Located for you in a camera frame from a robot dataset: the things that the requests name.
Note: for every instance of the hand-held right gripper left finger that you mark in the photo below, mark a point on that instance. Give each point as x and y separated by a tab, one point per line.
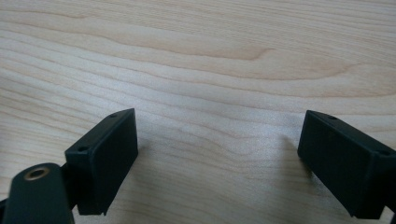
104	161

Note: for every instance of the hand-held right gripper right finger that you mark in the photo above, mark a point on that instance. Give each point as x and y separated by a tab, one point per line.
342	165

